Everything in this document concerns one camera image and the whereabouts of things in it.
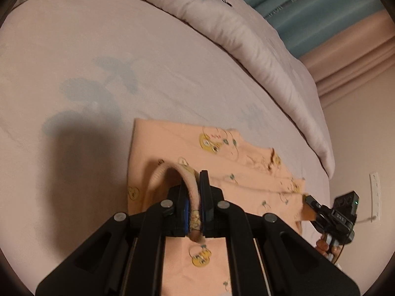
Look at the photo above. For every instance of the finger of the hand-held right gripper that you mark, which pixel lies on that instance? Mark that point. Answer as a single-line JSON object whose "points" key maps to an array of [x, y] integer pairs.
{"points": [[313, 205]]}

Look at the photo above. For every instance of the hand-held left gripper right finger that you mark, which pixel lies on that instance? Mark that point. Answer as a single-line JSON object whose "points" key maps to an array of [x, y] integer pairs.
{"points": [[204, 191]]}

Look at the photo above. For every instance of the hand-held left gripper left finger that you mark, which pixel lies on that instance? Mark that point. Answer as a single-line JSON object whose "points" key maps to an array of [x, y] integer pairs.
{"points": [[185, 214]]}

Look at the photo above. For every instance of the peach cartoon print shirt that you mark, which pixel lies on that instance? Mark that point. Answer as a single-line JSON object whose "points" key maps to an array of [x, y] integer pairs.
{"points": [[253, 185]]}

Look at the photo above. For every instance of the person's right hand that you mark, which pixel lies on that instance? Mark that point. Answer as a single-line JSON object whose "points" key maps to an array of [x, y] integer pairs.
{"points": [[324, 246]]}

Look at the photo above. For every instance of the grey duvet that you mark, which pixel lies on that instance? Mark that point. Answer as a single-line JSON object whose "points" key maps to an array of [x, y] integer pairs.
{"points": [[247, 52]]}

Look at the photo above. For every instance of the pink curtain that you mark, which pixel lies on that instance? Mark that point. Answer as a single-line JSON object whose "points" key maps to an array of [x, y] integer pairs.
{"points": [[355, 55]]}

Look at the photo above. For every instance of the teal curtain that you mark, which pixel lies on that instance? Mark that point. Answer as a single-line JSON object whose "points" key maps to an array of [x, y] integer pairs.
{"points": [[308, 9]]}

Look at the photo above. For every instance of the white wall socket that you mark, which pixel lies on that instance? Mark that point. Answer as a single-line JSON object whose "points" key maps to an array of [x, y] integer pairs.
{"points": [[374, 191]]}

